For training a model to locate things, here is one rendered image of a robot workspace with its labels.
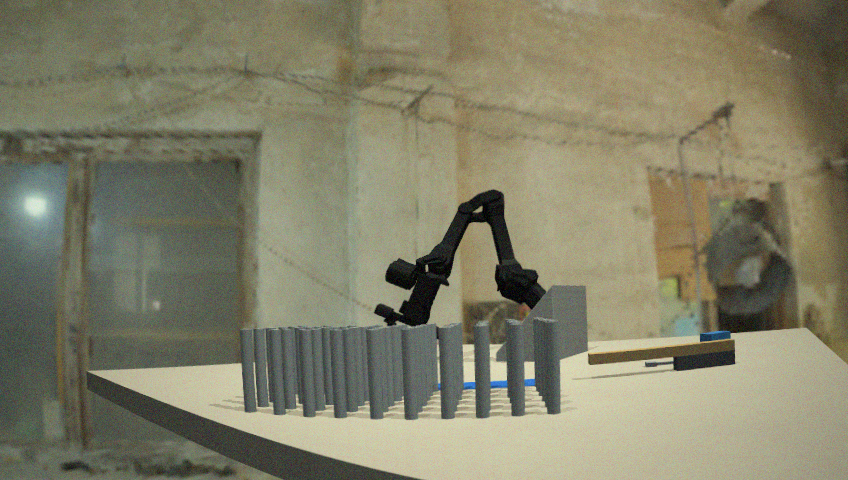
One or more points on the blue flat strip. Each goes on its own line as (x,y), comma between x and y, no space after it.
(495,384)

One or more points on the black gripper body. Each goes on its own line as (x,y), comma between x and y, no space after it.
(417,309)

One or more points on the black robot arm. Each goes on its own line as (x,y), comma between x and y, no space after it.
(514,282)

